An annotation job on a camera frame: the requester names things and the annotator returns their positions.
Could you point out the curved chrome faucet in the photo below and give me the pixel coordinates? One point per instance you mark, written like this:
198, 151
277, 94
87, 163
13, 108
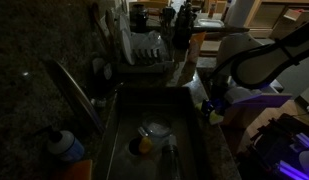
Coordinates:
76, 98

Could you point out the stainless steel sink basin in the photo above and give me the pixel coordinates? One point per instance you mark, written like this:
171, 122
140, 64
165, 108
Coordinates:
120, 158

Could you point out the dark bottle in sink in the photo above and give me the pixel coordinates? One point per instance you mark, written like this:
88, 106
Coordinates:
170, 164

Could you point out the blue white soap bottle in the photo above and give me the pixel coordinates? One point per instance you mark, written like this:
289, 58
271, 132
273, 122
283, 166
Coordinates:
65, 146

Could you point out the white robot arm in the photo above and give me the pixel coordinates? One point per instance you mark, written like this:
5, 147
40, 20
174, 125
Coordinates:
256, 68

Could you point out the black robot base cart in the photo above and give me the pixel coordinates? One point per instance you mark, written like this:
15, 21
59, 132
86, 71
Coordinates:
272, 144

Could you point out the yellow item in sink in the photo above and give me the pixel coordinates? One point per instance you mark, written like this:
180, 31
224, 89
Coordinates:
145, 145

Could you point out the glass bowl in sink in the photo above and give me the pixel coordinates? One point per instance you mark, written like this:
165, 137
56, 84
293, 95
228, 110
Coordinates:
155, 126

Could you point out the large white plate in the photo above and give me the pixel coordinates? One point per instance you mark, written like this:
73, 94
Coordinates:
127, 46

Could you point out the orange sponge by sink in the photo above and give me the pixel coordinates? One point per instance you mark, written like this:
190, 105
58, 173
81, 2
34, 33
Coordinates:
77, 171

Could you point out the open white drawer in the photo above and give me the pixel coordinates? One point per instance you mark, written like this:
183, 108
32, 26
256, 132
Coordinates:
242, 114

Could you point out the white dish rack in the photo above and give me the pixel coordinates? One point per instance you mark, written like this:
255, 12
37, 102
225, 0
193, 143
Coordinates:
150, 54

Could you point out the yellow green sponge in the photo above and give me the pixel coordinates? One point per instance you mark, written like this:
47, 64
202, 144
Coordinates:
214, 117

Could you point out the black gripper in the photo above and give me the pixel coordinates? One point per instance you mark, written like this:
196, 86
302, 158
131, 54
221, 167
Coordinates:
215, 88

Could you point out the black knife block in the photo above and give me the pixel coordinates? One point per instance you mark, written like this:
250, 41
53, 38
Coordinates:
184, 25

